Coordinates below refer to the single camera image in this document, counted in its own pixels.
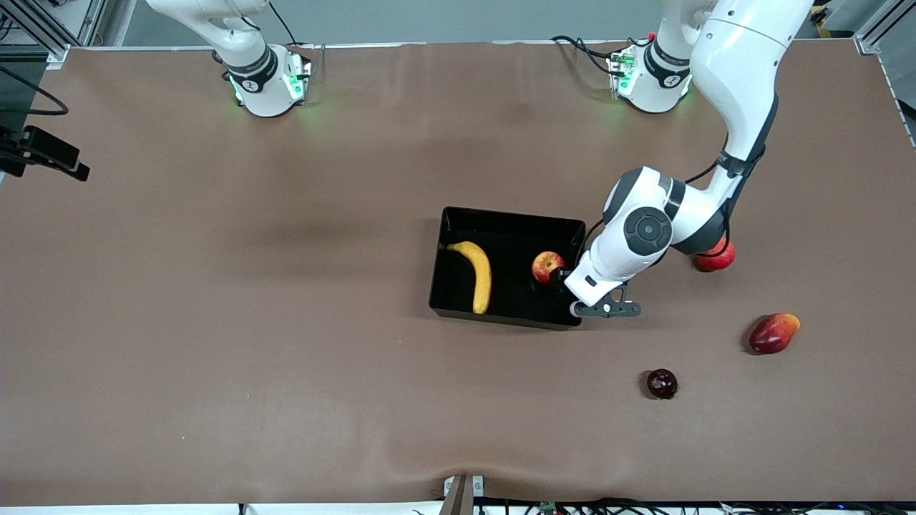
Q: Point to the red yellow apple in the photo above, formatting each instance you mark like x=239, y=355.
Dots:
x=544, y=266

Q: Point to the yellow banana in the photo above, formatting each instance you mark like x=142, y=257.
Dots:
x=483, y=279

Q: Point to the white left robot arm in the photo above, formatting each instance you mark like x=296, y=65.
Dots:
x=737, y=64

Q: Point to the black rectangular plastic box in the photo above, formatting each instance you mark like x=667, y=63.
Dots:
x=515, y=304

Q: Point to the dark purple plum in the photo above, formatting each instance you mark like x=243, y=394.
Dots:
x=662, y=384

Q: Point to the red pomegranate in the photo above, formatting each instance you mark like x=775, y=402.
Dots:
x=723, y=259

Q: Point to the red yellow mango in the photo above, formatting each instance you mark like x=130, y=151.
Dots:
x=771, y=335

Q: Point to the small green circuit board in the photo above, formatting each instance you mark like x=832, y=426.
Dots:
x=548, y=506

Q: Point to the brown table mat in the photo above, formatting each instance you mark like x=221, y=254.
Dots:
x=286, y=357

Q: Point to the yellow black striped marker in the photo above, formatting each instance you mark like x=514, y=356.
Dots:
x=819, y=18

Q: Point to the aluminium frame rail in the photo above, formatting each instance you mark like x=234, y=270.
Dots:
x=876, y=28
x=43, y=32

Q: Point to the grey metal mounting bracket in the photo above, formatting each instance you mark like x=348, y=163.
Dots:
x=461, y=497

